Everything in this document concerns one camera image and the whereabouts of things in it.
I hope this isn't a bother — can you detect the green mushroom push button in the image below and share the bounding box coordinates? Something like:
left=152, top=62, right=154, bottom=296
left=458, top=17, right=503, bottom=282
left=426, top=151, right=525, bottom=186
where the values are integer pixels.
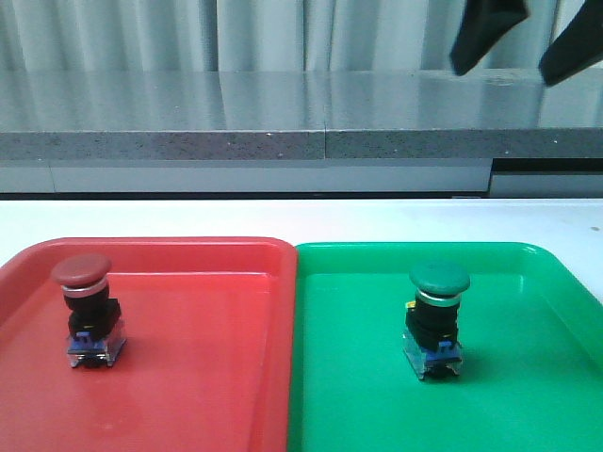
left=402, top=261, right=470, bottom=380

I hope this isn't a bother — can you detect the green plastic tray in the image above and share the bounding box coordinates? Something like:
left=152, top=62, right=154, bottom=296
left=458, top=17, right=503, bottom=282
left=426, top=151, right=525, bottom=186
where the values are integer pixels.
left=288, top=242, right=602, bottom=451

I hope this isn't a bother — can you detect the red mushroom push button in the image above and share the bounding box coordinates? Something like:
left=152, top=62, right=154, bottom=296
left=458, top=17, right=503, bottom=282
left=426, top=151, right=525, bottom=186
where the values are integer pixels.
left=51, top=253, right=126, bottom=368

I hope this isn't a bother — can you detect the red plastic tray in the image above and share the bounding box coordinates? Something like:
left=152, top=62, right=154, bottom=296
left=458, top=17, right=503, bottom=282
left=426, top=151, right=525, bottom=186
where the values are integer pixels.
left=1, top=237, right=297, bottom=451

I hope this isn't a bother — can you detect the grey stone countertop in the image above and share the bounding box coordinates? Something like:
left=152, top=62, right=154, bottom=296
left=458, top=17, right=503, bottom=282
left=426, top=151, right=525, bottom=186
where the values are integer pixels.
left=0, top=68, right=603, bottom=200

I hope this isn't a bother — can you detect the grey pleated curtain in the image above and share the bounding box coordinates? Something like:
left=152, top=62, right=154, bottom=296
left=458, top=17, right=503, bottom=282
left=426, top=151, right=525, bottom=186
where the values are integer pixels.
left=1, top=1, right=559, bottom=72

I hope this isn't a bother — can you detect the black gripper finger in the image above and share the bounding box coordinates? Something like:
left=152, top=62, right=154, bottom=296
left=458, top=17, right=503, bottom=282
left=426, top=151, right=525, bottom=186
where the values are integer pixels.
left=449, top=0, right=528, bottom=75
left=538, top=0, right=602, bottom=87

